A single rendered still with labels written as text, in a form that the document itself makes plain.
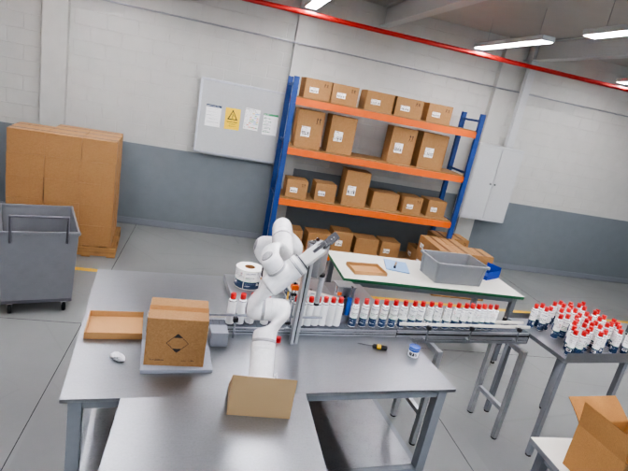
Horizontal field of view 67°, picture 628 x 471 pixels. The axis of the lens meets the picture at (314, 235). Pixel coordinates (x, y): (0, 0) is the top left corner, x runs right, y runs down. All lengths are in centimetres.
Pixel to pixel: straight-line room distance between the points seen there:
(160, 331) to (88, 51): 534
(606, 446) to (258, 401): 163
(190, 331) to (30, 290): 252
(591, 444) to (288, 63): 594
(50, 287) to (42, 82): 338
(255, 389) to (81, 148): 418
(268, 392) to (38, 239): 287
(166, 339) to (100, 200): 364
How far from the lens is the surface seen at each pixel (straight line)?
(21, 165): 609
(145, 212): 752
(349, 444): 338
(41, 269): 477
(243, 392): 234
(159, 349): 262
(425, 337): 352
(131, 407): 243
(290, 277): 179
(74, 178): 601
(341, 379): 281
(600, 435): 277
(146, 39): 725
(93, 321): 310
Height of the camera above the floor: 231
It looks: 16 degrees down
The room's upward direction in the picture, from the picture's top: 11 degrees clockwise
